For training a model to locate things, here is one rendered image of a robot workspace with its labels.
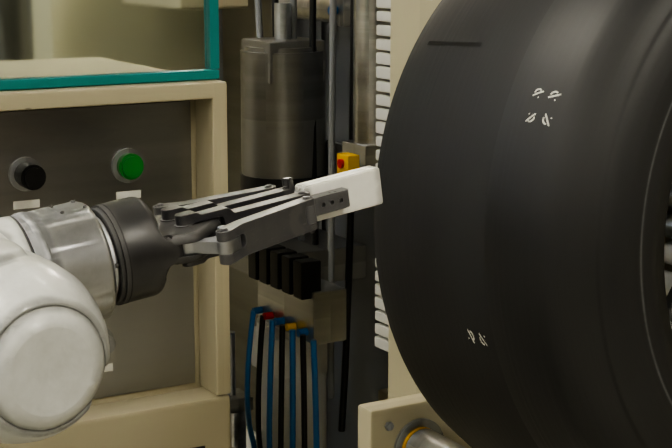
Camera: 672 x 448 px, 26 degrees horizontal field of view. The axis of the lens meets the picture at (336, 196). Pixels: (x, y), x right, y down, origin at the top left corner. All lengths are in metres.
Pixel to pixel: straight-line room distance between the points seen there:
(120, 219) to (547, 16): 0.39
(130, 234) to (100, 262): 0.03
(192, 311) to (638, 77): 0.77
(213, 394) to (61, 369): 0.93
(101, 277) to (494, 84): 0.37
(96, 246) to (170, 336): 0.72
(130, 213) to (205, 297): 0.68
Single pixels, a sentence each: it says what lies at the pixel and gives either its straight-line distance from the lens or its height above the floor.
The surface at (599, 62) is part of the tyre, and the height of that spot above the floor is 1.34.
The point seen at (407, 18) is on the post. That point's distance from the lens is 1.60.
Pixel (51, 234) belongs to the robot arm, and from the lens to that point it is 1.02.
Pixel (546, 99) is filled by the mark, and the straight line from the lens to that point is 1.14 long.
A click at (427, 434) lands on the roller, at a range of 1.54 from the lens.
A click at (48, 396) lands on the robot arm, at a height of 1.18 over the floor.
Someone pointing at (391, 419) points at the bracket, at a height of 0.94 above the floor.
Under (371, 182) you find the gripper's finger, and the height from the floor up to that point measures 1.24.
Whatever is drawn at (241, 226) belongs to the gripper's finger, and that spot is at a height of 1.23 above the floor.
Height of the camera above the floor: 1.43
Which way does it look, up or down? 10 degrees down
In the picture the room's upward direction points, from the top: straight up
